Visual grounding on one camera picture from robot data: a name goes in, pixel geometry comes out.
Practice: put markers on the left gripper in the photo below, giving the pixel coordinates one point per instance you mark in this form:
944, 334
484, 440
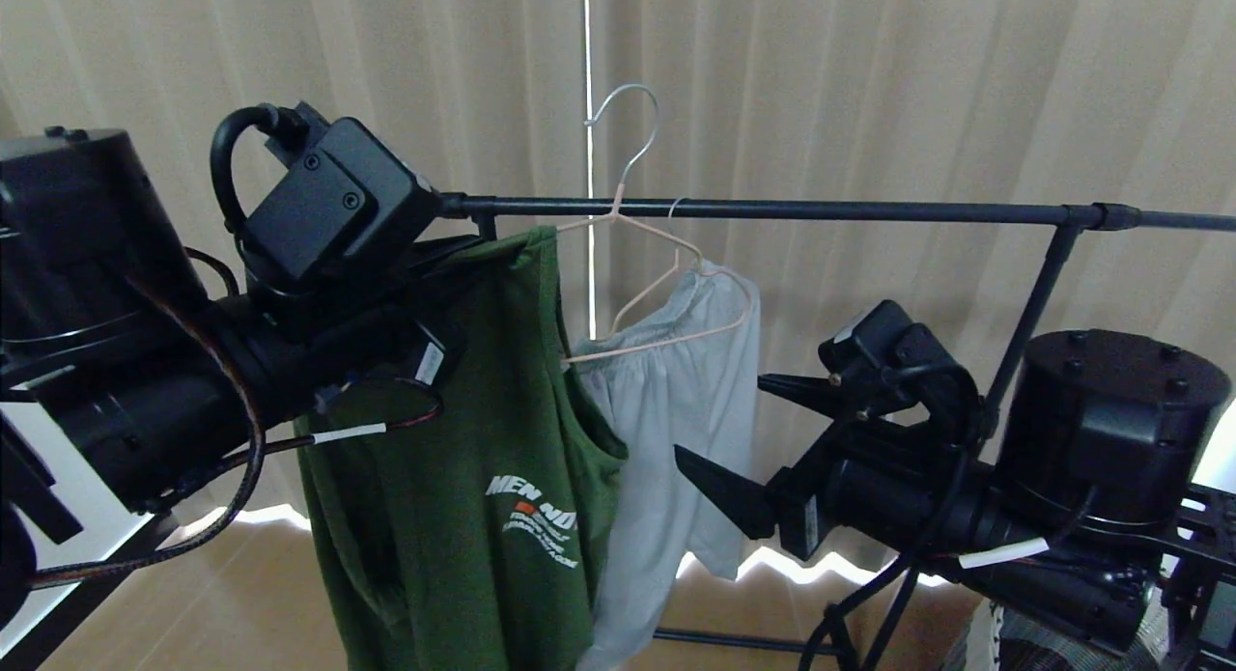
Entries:
328, 362

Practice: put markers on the beige curtain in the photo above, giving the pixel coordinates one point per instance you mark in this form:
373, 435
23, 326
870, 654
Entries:
917, 82

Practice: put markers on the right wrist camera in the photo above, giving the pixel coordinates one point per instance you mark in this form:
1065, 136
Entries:
893, 357

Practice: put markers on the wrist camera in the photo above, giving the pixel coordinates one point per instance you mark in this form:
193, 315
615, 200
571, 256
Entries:
893, 357
328, 208

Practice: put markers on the white laundry basket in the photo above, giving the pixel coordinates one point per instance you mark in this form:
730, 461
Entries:
1014, 647

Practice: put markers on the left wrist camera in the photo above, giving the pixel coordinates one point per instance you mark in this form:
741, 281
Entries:
328, 208

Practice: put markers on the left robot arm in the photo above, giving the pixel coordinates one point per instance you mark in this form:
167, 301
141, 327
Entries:
97, 343

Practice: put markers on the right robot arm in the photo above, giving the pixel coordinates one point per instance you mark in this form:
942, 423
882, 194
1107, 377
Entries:
1110, 430

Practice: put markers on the black clothes rack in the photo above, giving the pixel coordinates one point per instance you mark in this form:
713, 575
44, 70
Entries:
869, 210

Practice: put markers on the pink clothes hanger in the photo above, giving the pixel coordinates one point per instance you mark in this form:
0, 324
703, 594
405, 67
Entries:
642, 299
666, 338

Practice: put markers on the pale grey shorts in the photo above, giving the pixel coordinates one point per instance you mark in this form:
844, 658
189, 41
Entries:
676, 439

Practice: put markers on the green garment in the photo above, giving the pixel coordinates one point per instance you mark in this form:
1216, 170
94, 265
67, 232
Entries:
454, 478

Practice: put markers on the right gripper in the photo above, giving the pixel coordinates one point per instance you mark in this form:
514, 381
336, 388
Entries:
888, 502

